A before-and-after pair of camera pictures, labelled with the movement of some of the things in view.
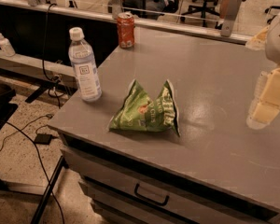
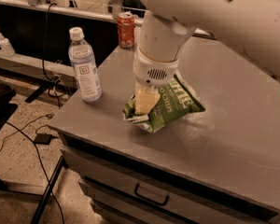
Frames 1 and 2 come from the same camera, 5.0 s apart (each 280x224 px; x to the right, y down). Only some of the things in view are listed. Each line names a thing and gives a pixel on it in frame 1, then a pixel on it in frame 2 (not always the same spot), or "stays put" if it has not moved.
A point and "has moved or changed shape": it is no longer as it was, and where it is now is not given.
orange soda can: [126, 29] stays put
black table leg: [35, 217] stays put
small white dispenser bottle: [5, 44] stays put
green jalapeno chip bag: [142, 113] has moved or changed shape
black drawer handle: [159, 203] stays put
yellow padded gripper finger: [271, 97] -> [146, 98]
